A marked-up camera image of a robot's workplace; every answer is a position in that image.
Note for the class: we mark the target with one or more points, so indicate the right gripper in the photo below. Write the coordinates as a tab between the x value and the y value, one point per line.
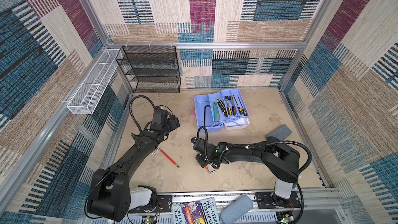
199	158

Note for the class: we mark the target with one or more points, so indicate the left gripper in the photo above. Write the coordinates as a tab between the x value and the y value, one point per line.
173	122

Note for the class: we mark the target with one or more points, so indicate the red handled hex key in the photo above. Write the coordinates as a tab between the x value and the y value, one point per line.
167	156

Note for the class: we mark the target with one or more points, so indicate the teal utility knife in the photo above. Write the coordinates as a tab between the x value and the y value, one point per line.
216	111

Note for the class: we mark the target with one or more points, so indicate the yellow handled ratchet wrench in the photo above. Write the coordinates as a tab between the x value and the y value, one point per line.
230	112

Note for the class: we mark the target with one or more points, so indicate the blue white plastic toolbox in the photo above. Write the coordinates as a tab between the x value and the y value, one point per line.
229	123

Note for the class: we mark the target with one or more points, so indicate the small yellow black screwdriver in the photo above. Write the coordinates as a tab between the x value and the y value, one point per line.
243	106

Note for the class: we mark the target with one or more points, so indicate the orange handled hex key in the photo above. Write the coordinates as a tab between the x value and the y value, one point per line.
209	171

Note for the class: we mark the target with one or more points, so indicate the yellow black utility knife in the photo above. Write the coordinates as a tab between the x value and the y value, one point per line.
222	107

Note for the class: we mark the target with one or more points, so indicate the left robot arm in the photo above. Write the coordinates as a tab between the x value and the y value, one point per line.
110	194

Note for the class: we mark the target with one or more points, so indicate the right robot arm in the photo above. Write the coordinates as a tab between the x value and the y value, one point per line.
285	159

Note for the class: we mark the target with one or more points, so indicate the colourful children's book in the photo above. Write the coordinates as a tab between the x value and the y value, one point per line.
197	212

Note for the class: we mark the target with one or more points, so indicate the black mesh shelf rack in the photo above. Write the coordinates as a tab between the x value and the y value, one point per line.
150	68

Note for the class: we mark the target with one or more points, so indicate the grey foam roller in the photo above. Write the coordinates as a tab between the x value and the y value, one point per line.
236	210

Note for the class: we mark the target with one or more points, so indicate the grey sponge block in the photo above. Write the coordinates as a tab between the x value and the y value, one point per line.
280	133

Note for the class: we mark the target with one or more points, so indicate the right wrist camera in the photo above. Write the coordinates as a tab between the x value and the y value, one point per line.
199	145

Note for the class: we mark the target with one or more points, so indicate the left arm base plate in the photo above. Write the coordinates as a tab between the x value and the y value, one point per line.
163	202

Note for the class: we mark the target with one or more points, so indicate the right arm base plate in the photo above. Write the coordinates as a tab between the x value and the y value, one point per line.
269	200

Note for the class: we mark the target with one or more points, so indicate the white wire mesh basket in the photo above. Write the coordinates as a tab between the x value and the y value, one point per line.
89	93

